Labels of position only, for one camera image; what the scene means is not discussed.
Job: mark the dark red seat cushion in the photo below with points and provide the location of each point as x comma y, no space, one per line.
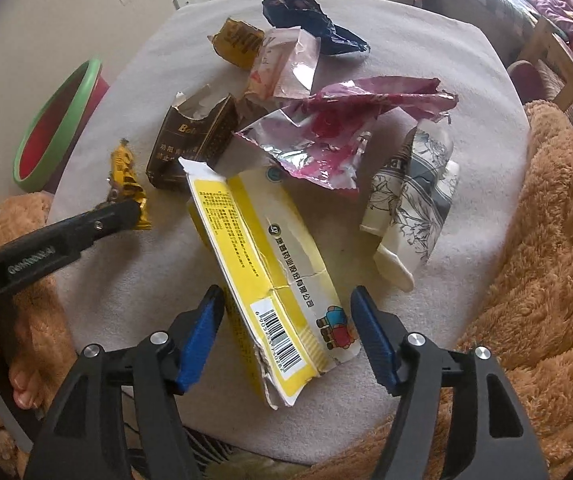
526,80

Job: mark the dark floral cloth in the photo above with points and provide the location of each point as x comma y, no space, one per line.
206,455

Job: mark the pink white wrapper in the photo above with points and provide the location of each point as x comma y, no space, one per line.
276,65

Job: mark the mustard yellow wrapper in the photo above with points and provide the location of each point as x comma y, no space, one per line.
234,40

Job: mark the yellow white cardboard box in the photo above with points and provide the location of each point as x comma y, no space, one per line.
266,260

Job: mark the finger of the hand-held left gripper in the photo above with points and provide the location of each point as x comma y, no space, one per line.
101,227

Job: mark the white fleece mat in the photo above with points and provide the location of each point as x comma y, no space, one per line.
441,50

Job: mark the yellow black candy wrapper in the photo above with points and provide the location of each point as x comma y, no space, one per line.
126,175

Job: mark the dark brown torn box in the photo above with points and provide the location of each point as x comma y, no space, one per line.
186,145

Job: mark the person's left hand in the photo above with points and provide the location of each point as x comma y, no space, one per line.
24,370

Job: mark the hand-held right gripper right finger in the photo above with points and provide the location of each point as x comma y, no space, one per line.
374,345

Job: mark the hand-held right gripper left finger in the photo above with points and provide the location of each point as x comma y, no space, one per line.
201,340

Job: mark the wooden chair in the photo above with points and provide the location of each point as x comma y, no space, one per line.
566,65

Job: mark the dark blue snack wrapper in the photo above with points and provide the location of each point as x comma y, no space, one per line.
311,20

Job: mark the magenta silver foil wrapper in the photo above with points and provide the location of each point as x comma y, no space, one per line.
336,135

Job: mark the orange fluffy blanket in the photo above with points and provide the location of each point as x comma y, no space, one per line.
541,270

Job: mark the floral paper packet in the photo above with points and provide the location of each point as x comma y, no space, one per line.
411,200

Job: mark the green-rimmed red trash bin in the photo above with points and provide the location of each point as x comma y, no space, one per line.
54,125

